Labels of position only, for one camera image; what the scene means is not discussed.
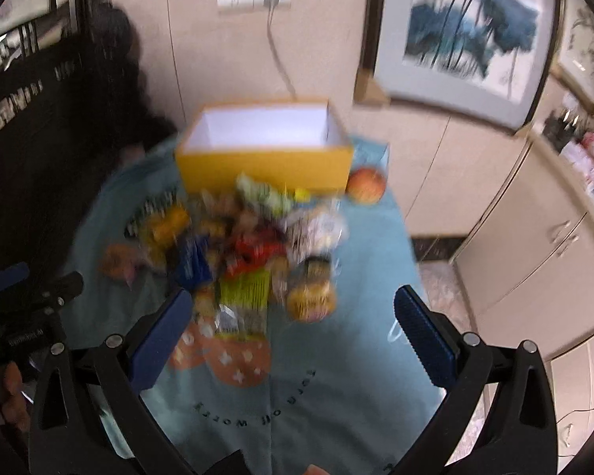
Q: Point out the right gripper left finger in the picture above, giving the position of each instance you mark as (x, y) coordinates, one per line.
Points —
(88, 416)

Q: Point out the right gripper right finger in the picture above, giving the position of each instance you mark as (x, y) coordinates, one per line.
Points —
(519, 433)

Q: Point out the yellow cake packet with barcode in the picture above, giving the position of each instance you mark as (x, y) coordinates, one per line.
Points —
(161, 230)

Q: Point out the lime green snack packet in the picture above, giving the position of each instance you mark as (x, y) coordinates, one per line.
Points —
(242, 306)

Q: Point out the person's left hand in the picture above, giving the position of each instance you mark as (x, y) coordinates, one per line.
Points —
(15, 408)

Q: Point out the orange cat face packet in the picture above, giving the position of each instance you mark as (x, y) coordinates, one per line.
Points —
(121, 262)

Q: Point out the light blue printed cloth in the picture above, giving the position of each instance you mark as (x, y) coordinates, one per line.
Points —
(347, 393)

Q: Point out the beige cabinet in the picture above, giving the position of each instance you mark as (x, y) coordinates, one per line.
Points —
(528, 266)

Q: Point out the dark blue snack packet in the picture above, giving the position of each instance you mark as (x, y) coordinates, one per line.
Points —
(191, 268)

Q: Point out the dark carved wooden furniture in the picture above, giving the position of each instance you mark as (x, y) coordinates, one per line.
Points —
(78, 106)

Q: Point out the red snack packet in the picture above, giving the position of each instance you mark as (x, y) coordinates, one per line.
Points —
(248, 252)

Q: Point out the round yellow snack packet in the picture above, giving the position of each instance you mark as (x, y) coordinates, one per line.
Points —
(311, 292)

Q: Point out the clear silver snack packet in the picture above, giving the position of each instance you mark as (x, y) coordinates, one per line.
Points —
(313, 231)

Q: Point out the red yellow apple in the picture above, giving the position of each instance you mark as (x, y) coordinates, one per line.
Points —
(366, 186)

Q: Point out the yellow cardboard box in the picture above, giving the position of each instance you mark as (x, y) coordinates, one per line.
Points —
(287, 144)

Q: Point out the small framed picture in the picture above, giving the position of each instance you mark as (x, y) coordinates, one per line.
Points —
(573, 61)

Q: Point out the framed lotus painting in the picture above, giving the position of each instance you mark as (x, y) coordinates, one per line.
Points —
(483, 59)

